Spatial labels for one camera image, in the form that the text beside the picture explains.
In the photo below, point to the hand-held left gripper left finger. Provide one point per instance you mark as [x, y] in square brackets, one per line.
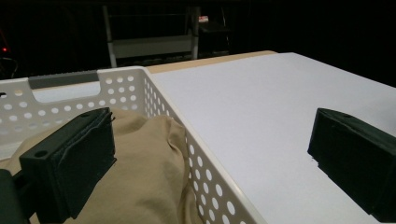
[65, 168]

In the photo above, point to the desk with white metal legs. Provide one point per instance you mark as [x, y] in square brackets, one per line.
[152, 46]

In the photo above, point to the white table mat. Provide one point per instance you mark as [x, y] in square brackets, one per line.
[264, 102]

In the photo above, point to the tan cloth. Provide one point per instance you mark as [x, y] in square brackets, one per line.
[149, 168]

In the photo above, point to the wooden table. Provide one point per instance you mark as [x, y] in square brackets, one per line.
[202, 62]

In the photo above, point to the white perforated plastic basket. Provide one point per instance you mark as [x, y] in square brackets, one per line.
[205, 183]

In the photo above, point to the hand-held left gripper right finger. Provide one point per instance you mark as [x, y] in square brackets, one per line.
[358, 161]

